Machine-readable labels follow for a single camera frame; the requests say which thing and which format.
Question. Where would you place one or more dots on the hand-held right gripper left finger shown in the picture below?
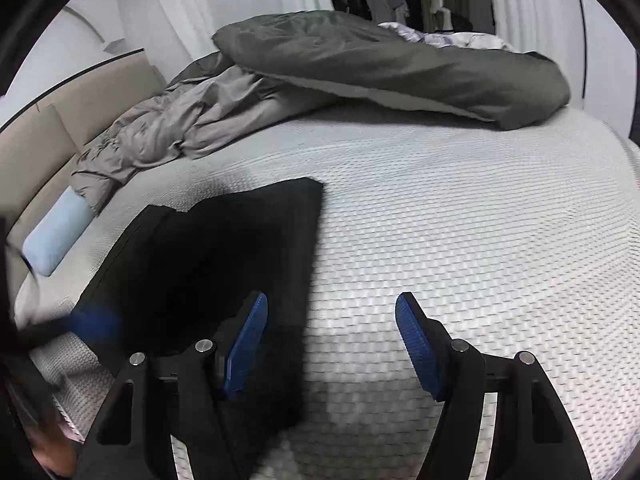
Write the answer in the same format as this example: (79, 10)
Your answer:
(245, 345)

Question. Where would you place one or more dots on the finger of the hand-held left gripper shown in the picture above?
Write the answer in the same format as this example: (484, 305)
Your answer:
(92, 322)

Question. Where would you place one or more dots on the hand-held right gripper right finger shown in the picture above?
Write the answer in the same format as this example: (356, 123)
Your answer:
(417, 345)

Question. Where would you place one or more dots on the black pants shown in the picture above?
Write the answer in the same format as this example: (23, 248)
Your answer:
(225, 240)

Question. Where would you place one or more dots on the person's left hand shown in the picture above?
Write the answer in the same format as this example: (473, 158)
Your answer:
(55, 455)

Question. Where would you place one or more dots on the light blue pillow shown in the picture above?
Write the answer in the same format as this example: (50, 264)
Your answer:
(55, 230)

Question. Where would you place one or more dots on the white textured bed mattress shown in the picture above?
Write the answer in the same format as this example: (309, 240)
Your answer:
(450, 210)

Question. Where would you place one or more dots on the beige padded headboard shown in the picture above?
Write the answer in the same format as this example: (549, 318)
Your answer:
(45, 135)

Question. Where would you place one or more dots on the light grey crumpled sheet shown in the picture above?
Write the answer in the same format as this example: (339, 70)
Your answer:
(175, 120)

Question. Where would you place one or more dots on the dark grey duvet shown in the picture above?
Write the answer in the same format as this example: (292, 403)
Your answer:
(375, 60)

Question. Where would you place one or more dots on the purple patterned quilt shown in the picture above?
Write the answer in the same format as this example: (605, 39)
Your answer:
(450, 37)

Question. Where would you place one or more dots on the small white stand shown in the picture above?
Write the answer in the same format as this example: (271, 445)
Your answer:
(441, 10)

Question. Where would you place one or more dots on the white curtain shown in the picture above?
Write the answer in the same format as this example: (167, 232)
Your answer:
(240, 5)

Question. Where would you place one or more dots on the white chair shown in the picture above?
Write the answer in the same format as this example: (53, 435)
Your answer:
(382, 2)

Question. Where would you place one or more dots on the white wardrobe door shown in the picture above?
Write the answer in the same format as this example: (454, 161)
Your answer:
(540, 10)

